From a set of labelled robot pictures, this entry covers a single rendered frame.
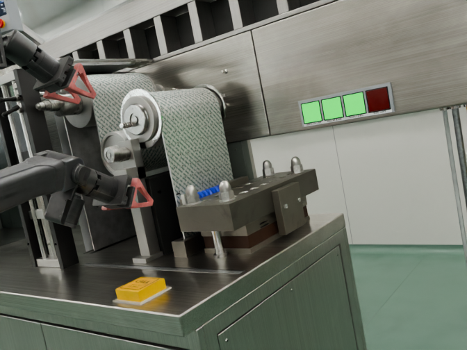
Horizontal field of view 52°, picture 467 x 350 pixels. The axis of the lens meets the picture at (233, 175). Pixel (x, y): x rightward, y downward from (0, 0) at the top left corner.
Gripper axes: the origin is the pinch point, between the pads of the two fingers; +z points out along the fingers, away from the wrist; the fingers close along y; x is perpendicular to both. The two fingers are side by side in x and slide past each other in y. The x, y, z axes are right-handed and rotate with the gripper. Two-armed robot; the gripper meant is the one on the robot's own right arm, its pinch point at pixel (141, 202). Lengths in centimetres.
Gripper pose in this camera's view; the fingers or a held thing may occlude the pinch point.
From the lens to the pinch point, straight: 111.3
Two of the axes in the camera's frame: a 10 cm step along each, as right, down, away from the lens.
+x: 1.4, -9.4, 3.1
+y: 7.8, -0.9, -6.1
